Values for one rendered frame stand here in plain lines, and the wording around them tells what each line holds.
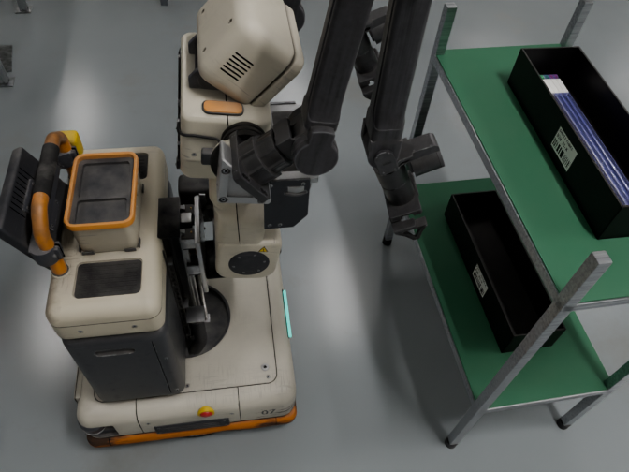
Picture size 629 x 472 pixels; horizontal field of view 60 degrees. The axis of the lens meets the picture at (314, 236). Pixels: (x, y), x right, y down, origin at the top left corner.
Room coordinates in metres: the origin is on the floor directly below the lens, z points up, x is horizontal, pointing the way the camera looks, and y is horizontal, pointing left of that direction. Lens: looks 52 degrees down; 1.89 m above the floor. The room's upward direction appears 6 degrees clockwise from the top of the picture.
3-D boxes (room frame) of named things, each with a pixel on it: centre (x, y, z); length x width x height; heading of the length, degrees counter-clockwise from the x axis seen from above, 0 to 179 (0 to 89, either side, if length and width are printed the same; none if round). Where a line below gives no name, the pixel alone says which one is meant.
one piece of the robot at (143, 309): (0.84, 0.48, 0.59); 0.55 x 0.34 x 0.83; 13
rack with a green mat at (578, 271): (1.10, -0.63, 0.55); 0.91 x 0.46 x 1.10; 14
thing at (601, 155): (1.09, -0.65, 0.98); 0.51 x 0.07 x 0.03; 13
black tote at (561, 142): (1.09, -0.65, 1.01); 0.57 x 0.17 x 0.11; 13
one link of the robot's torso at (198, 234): (0.95, 0.24, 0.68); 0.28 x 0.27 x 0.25; 13
